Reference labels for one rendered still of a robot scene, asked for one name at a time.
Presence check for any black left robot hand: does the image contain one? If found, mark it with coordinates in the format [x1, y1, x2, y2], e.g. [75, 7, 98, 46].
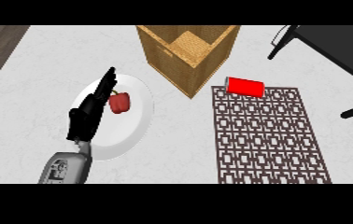
[65, 66, 118, 143]

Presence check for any white round plate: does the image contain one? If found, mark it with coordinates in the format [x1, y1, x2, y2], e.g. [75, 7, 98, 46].
[70, 73, 155, 162]

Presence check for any red can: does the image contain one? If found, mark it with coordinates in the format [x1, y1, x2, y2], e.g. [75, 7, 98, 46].
[223, 76, 266, 98]

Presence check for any wooden tiered shelf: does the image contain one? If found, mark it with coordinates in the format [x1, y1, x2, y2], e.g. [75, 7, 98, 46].
[135, 25, 242, 100]

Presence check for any red bell pepper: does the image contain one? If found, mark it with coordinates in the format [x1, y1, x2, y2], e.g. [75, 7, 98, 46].
[108, 90, 133, 115]

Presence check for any brown patterned placemat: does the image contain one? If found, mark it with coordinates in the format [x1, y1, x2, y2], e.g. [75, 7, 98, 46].
[210, 85, 334, 185]

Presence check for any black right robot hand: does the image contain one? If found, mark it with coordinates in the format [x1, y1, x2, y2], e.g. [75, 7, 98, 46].
[340, 107, 353, 119]

